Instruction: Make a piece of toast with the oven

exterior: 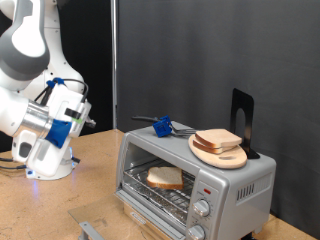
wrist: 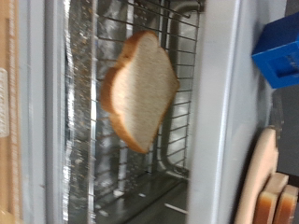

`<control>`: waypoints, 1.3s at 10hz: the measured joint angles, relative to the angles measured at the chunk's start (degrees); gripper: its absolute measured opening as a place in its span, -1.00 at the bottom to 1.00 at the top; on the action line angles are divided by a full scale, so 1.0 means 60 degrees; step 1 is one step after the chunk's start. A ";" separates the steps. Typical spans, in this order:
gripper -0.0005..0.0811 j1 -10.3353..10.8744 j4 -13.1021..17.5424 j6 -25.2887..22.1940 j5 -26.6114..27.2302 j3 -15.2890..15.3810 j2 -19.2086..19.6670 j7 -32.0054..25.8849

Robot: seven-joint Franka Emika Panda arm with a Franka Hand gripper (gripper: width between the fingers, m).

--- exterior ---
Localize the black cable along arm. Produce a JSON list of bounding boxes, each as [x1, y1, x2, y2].
[[34, 78, 90, 107]]

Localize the metal stand pole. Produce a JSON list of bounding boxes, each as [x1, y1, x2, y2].
[[110, 0, 119, 130]]

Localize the black metal bookend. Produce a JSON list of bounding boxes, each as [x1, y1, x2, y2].
[[230, 88, 261, 160]]

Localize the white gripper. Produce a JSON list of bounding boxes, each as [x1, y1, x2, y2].
[[13, 83, 97, 178]]

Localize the wire oven rack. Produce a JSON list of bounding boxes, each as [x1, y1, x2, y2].
[[123, 159, 196, 225]]

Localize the metal spatula with blue block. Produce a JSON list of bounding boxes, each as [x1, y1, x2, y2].
[[131, 114, 203, 139]]

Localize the silver toaster oven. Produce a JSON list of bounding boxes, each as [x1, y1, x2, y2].
[[114, 121, 278, 240]]

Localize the silver oven knob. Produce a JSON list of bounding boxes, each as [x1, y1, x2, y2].
[[187, 223, 207, 240], [192, 198, 211, 218]]

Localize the white bread slice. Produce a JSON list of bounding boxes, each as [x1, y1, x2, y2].
[[194, 128, 244, 150], [192, 139, 235, 155], [146, 165, 185, 191]]

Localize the glass oven door with handle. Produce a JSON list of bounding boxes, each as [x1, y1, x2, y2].
[[68, 190, 188, 240]]

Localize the blue cable clip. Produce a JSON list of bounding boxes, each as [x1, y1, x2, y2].
[[45, 77, 67, 89]]

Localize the round wooden board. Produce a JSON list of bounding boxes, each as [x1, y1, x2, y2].
[[188, 133, 248, 170]]

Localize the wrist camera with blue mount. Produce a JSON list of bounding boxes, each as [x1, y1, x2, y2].
[[44, 108, 84, 150]]

